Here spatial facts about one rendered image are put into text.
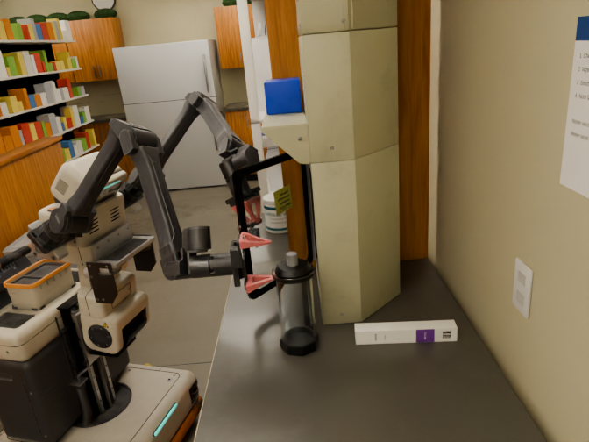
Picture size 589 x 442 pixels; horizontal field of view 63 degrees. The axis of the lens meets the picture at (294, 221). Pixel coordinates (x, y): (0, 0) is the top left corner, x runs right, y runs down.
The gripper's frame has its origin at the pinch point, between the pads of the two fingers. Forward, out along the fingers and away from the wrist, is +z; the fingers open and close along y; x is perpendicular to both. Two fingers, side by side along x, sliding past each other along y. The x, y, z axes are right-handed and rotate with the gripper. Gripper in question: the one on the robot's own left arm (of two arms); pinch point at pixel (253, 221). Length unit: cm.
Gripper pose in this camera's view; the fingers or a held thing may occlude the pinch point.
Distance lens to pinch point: 145.7
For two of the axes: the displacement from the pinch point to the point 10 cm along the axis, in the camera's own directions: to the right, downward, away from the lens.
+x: -6.4, 3.1, -7.1
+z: 4.0, 9.1, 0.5
